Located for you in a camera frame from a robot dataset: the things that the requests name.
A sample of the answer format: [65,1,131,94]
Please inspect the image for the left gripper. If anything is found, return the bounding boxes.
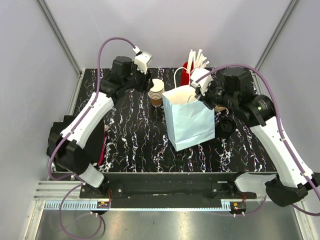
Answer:
[124,62,155,94]

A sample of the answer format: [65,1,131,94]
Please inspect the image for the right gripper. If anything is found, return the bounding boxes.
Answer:
[195,79,237,111]

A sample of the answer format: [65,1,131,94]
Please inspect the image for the light blue paper bag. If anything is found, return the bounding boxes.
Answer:
[162,85,215,152]

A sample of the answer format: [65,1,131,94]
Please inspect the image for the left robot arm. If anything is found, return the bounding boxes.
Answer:
[48,51,153,198]

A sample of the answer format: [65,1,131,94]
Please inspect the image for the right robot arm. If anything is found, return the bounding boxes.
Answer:
[190,64,320,207]

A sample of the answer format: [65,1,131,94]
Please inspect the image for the stack of paper cups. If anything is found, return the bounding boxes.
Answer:
[148,78,165,107]

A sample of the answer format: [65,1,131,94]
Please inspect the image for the stack of black lids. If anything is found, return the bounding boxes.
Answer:
[215,117,237,139]

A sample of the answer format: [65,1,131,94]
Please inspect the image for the red straw holder cup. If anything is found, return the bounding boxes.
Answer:
[180,61,190,86]

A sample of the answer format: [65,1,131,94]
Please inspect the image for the white wrapped straws bundle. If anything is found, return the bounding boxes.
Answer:
[185,49,210,74]

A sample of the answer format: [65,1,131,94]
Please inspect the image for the black marble pattern mat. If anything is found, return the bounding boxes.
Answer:
[49,67,291,180]

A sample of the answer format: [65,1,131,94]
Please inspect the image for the black cloth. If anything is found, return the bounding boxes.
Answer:
[49,115,105,164]

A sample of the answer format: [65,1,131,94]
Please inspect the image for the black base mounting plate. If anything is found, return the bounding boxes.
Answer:
[79,172,257,200]

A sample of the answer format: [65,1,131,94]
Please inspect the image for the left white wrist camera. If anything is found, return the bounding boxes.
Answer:
[133,46,153,75]

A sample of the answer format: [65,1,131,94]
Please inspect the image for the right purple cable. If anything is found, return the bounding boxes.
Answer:
[193,63,320,217]

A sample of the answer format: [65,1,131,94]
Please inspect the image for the purple cable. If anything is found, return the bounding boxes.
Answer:
[193,63,320,217]
[47,37,137,238]

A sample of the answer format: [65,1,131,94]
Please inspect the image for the aluminium frame rail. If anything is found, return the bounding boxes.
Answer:
[23,173,320,240]

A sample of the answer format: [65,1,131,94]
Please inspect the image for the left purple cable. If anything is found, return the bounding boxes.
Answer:
[47,37,137,238]

